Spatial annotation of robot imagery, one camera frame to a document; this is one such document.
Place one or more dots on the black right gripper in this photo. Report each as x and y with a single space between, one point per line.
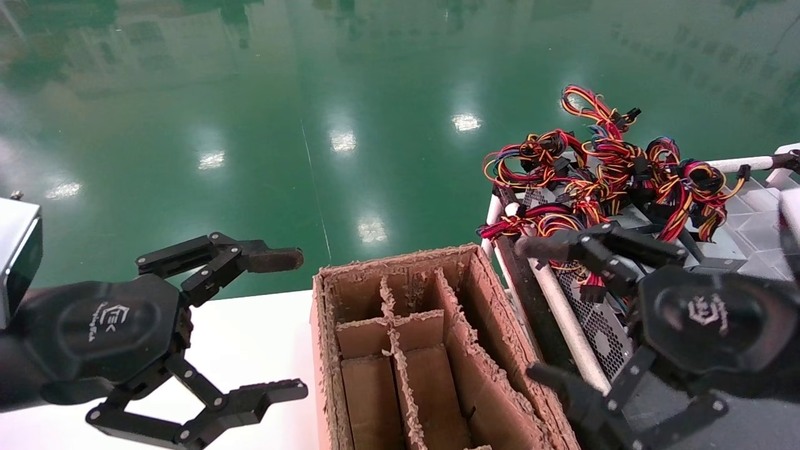
706 312

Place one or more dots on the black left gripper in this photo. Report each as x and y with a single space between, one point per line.
103 331

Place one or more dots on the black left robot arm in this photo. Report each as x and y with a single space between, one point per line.
11 375

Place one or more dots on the brown cardboard box with dividers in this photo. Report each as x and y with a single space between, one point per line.
431 387

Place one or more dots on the clear plastic tray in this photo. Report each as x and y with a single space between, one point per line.
759 219

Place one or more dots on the thin white pipe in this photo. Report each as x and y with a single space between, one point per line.
728 164

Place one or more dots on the white plastic block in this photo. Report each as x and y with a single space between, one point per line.
784 178

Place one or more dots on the black pipe clamp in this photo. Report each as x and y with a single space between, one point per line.
789 161

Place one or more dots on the long white rail pipe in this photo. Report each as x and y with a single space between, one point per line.
565 319

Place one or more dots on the short white pipe post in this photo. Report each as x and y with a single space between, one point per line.
494 212

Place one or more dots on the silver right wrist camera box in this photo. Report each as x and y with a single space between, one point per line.
792 212

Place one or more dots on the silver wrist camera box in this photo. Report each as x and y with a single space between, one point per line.
15 250
792 212

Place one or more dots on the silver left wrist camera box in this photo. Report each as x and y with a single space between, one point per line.
15 250

